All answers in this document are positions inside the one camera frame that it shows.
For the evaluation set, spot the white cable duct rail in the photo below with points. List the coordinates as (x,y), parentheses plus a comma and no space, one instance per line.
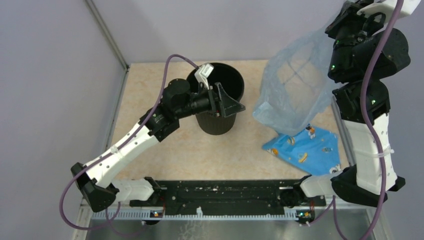
(158,214)

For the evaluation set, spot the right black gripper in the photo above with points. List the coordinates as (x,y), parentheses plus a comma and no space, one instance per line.
(348,14)

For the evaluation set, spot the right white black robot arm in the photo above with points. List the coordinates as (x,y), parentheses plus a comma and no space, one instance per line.
(366,49)

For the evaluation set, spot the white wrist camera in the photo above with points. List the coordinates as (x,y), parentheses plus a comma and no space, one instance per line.
(387,7)
(202,74)

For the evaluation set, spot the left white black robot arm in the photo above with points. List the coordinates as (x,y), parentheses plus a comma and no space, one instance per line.
(96,179)

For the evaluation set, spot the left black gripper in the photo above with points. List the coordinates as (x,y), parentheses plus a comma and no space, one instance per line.
(231,106)

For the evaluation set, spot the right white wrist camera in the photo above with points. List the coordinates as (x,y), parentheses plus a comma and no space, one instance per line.
(387,7)

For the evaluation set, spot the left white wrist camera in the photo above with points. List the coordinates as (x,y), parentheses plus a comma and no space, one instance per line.
(202,74)

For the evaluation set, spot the black plastic trash bin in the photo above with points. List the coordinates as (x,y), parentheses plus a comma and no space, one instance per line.
(232,83)

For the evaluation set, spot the blue patterned cloth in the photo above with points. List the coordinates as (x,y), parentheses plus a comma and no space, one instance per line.
(313,150)

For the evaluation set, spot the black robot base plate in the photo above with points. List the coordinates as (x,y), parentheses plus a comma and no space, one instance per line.
(228,197)

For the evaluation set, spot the translucent blue trash bag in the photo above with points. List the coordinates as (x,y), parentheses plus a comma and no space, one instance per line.
(295,85)

